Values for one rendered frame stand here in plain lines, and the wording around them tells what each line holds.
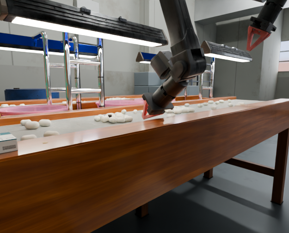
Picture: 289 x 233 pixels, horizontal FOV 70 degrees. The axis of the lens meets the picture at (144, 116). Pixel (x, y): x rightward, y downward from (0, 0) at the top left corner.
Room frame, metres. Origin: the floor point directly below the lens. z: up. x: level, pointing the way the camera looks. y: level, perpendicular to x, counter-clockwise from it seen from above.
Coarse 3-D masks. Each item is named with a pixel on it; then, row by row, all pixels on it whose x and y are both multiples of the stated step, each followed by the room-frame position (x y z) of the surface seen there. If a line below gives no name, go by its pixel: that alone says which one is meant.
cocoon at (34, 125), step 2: (26, 122) 0.59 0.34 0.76; (28, 122) 0.59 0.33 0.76; (30, 122) 0.59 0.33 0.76; (32, 122) 0.59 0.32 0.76; (34, 122) 0.59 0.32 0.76; (36, 122) 0.59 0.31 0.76; (26, 124) 0.58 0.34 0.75; (28, 124) 0.58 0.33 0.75; (30, 124) 0.58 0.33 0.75; (32, 124) 0.58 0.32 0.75; (34, 124) 0.58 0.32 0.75; (36, 124) 0.59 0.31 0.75; (38, 124) 0.59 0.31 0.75; (26, 126) 0.58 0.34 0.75; (28, 126) 0.58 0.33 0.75; (30, 126) 0.58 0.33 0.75; (32, 126) 0.58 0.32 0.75; (34, 126) 0.58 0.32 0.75; (36, 126) 0.59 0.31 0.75; (38, 126) 0.59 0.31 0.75; (26, 128) 0.59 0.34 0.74; (28, 128) 0.58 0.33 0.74; (30, 128) 0.58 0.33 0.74; (32, 128) 0.58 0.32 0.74; (34, 128) 0.59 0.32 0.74; (36, 128) 0.59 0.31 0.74
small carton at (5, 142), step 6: (6, 132) 0.36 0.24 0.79; (0, 138) 0.32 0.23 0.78; (6, 138) 0.32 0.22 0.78; (12, 138) 0.32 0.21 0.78; (0, 144) 0.30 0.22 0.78; (6, 144) 0.31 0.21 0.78; (12, 144) 0.31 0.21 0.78; (0, 150) 0.30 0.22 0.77; (6, 150) 0.31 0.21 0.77; (12, 150) 0.31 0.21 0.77
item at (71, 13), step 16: (0, 0) 0.54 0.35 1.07; (16, 0) 0.57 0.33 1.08; (32, 0) 0.61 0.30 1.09; (48, 0) 0.64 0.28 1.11; (0, 16) 0.56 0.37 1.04; (16, 16) 0.56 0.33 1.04; (32, 16) 0.58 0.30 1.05; (48, 16) 0.61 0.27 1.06; (64, 16) 0.65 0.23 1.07; (80, 16) 0.69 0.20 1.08; (96, 16) 0.74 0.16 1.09; (112, 32) 0.75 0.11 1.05; (128, 32) 0.80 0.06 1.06; (144, 32) 0.87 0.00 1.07; (160, 32) 0.95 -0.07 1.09
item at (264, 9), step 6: (264, 6) 0.73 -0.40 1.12; (270, 6) 0.71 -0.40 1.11; (276, 6) 0.70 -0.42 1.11; (264, 12) 0.72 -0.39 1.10; (270, 12) 0.71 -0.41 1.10; (276, 12) 0.71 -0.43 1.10; (252, 18) 0.72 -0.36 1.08; (258, 18) 0.71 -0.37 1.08; (264, 18) 0.72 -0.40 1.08; (270, 18) 0.72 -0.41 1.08; (276, 18) 0.72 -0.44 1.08; (264, 24) 0.70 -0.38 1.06; (270, 24) 0.70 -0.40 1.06
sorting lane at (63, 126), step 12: (204, 108) 1.11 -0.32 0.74; (216, 108) 1.11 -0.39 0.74; (60, 120) 0.73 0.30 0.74; (72, 120) 0.73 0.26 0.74; (84, 120) 0.73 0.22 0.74; (132, 120) 0.73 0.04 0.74; (144, 120) 0.73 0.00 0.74; (0, 132) 0.55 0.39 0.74; (12, 132) 0.55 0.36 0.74; (24, 132) 0.55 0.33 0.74; (36, 132) 0.55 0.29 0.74; (60, 132) 0.55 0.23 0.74
